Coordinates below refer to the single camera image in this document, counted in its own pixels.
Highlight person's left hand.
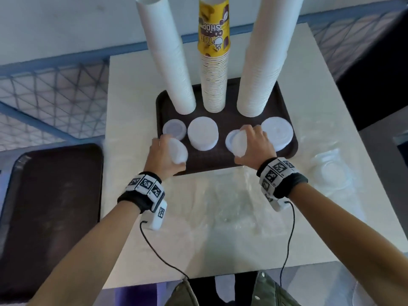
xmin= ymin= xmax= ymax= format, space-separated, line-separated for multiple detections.
xmin=143 ymin=134 xmax=187 ymax=181

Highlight person's right hand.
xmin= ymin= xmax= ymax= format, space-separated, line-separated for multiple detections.
xmin=234 ymin=125 xmax=277 ymax=171

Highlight person's right forearm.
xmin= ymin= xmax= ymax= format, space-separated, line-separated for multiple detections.
xmin=288 ymin=183 xmax=408 ymax=306

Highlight person's left forearm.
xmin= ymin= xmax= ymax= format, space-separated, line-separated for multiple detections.
xmin=28 ymin=201 xmax=141 ymax=306

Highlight brown plastic tray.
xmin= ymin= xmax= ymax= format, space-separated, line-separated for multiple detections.
xmin=155 ymin=77 xmax=299 ymax=176

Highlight right wrist marker tracker band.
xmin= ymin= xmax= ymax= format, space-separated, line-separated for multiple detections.
xmin=256 ymin=157 xmax=309 ymax=213

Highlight wrist marker tracker band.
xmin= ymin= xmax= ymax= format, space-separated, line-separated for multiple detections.
xmin=256 ymin=157 xmax=309 ymax=213
xmin=117 ymin=171 xmax=168 ymax=232

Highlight left wrist marker tracker band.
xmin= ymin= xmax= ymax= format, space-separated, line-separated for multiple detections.
xmin=117 ymin=171 xmax=168 ymax=232

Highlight clear plastic wrap sheet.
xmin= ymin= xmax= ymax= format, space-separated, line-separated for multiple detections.
xmin=177 ymin=165 xmax=289 ymax=237

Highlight large white lid stack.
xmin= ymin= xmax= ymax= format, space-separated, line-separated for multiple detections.
xmin=261 ymin=117 xmax=294 ymax=150

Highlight clear plastic bag of lids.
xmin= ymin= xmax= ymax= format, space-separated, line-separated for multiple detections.
xmin=309 ymin=149 xmax=356 ymax=196

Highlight stack of yellow printed cups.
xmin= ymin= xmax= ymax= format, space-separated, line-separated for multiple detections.
xmin=197 ymin=0 xmax=231 ymax=113

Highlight wide stack of white cups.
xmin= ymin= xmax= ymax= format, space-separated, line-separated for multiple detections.
xmin=236 ymin=0 xmax=305 ymax=118

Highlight narrow stack of white cups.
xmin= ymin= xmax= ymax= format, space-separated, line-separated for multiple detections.
xmin=134 ymin=0 xmax=197 ymax=115

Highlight person's olive trousers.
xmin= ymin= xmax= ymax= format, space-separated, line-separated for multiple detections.
xmin=164 ymin=271 xmax=301 ymax=306

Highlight dark empty tray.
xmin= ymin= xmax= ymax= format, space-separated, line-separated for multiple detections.
xmin=0 ymin=143 xmax=105 ymax=306

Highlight blue metal mesh railing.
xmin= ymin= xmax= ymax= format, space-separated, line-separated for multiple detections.
xmin=0 ymin=4 xmax=408 ymax=152

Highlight black furniture panel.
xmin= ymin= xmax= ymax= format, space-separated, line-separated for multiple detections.
xmin=336 ymin=9 xmax=408 ymax=132

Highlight black left tracker cable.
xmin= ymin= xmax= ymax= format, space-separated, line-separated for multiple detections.
xmin=139 ymin=221 xmax=192 ymax=281

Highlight black tracker cable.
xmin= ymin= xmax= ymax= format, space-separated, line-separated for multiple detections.
xmin=139 ymin=221 xmax=192 ymax=281
xmin=279 ymin=201 xmax=296 ymax=285

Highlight black right tracker cable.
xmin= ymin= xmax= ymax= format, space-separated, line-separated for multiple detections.
xmin=279 ymin=201 xmax=296 ymax=285

